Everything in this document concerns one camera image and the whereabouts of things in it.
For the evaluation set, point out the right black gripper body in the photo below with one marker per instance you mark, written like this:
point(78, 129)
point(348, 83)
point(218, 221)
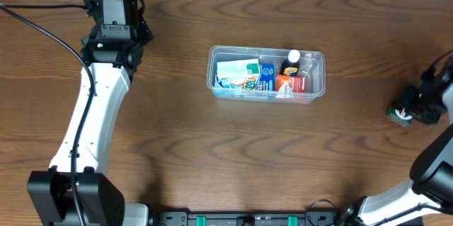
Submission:
point(410, 103)

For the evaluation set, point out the clear plastic container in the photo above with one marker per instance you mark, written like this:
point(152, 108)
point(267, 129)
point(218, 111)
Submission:
point(312, 67)

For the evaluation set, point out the white blue medicine box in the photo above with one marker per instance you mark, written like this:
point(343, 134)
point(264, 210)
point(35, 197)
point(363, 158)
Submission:
point(238, 69)

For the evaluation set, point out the dark bottle white cap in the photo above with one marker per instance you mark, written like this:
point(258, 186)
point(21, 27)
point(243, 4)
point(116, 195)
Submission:
point(290, 66)

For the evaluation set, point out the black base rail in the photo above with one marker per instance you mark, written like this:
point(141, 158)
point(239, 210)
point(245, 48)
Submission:
point(181, 218)

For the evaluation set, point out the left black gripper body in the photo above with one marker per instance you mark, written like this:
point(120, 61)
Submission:
point(146, 32)

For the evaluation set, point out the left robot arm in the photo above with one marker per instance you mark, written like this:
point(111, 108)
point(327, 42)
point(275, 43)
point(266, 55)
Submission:
point(75, 190)

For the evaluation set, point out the dark green square box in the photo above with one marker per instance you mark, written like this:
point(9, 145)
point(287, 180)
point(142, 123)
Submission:
point(399, 110)

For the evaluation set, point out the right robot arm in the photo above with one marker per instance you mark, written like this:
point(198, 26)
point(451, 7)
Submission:
point(428, 189)

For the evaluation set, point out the red white medicine box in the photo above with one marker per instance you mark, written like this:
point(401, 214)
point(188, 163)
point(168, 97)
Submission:
point(288, 86)

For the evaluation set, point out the blue fever patch box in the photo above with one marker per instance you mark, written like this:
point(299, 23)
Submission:
point(265, 81)

